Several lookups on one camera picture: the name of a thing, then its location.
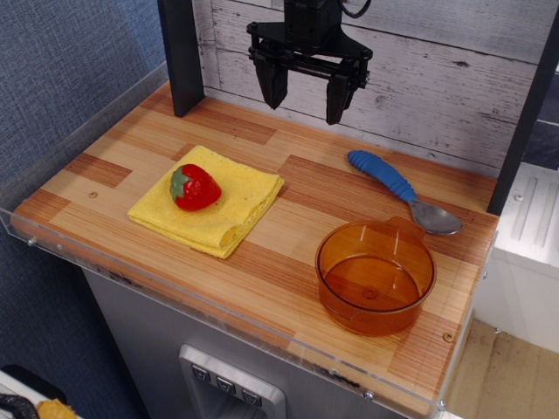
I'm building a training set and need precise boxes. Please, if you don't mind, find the black left vertical post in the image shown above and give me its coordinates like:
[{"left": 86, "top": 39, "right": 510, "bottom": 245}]
[{"left": 157, "top": 0, "right": 204, "bottom": 117}]

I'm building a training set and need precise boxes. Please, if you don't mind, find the clear acrylic table guard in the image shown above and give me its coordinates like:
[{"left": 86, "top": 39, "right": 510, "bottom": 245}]
[{"left": 0, "top": 60, "right": 499, "bottom": 416}]

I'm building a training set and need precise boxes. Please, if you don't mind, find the black vertical post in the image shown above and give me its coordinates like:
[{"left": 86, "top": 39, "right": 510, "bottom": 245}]
[
  {"left": 487, "top": 11, "right": 558, "bottom": 216},
  {"left": 157, "top": 0, "right": 204, "bottom": 117}
]

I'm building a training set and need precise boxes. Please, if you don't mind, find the orange transparent plastic pot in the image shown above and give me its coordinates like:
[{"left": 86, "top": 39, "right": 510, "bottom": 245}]
[{"left": 315, "top": 216, "right": 437, "bottom": 337}]

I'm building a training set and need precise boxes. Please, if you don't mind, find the black right vertical post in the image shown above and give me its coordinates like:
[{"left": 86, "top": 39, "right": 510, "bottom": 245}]
[{"left": 487, "top": 11, "right": 558, "bottom": 216}]

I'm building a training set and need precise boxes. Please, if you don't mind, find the red toy strawberry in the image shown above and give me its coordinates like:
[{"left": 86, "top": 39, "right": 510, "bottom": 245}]
[{"left": 169, "top": 163, "right": 222, "bottom": 211}]

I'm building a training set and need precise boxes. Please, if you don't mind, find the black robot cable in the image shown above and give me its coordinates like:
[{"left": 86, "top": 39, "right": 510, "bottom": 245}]
[{"left": 336, "top": 0, "right": 373, "bottom": 19}]

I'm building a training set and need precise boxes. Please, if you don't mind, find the yellow black object bottom left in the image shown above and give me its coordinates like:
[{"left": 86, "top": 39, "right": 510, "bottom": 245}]
[{"left": 1, "top": 394, "right": 79, "bottom": 419}]

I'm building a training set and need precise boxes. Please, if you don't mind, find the silver dispenser button panel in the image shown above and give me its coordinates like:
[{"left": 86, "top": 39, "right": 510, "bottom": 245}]
[{"left": 179, "top": 344, "right": 287, "bottom": 418}]

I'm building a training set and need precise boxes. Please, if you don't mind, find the blue handled metal spoon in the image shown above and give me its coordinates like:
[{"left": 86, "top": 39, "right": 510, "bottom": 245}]
[{"left": 347, "top": 150, "right": 462, "bottom": 236}]

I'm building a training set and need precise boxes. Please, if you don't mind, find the grey toy fridge cabinet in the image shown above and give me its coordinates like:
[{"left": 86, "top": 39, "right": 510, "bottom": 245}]
[{"left": 85, "top": 271, "right": 399, "bottom": 418}]

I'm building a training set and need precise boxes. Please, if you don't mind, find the white side cabinet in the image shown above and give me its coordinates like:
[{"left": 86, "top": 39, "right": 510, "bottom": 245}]
[{"left": 473, "top": 163, "right": 558, "bottom": 353}]

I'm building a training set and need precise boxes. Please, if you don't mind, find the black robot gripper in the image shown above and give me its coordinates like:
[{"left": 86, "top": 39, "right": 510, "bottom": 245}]
[{"left": 246, "top": 1, "right": 372, "bottom": 125}]

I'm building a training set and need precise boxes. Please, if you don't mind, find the yellow folded rag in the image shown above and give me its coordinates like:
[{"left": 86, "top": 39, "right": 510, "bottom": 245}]
[{"left": 128, "top": 146, "right": 284, "bottom": 259}]

